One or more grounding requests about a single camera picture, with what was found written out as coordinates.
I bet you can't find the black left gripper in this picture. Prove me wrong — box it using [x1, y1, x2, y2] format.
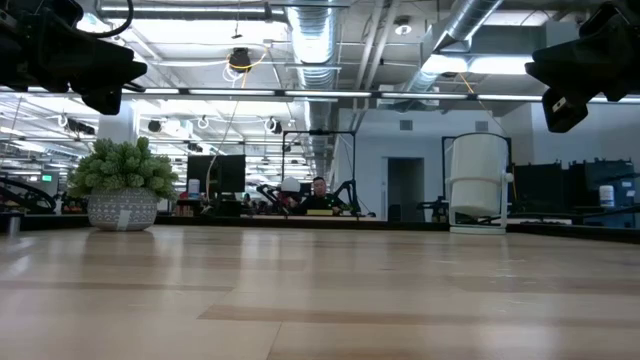
[0, 9, 149, 116]

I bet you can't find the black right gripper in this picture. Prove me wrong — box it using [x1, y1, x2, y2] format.
[524, 0, 640, 134]

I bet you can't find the black cabinet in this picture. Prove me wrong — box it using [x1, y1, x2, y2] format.
[513, 158, 637, 226]

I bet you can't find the green plant in patterned pot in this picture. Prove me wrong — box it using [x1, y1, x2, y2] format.
[66, 135, 180, 233]

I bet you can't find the white cylindrical lamp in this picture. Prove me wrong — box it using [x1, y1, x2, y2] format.
[444, 131, 515, 236]

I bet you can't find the black computer monitor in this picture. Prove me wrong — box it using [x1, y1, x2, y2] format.
[186, 154, 247, 195]

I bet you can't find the person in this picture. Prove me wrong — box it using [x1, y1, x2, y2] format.
[294, 175, 352, 217]

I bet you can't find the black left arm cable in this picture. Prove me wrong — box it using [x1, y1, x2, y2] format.
[94, 0, 135, 39]

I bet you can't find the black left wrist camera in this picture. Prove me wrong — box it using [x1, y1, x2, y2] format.
[0, 0, 85, 26]

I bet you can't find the black frame light bar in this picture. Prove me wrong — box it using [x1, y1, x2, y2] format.
[0, 85, 640, 104]

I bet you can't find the silver air duct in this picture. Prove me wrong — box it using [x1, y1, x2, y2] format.
[285, 0, 342, 161]
[399, 0, 505, 96]

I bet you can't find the black curved rail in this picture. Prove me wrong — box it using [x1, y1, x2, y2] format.
[0, 172, 65, 215]

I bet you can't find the black ceiling cable reel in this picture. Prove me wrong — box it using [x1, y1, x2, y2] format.
[227, 46, 253, 74]

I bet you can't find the black metal stand frame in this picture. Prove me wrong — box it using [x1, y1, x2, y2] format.
[280, 130, 358, 217]

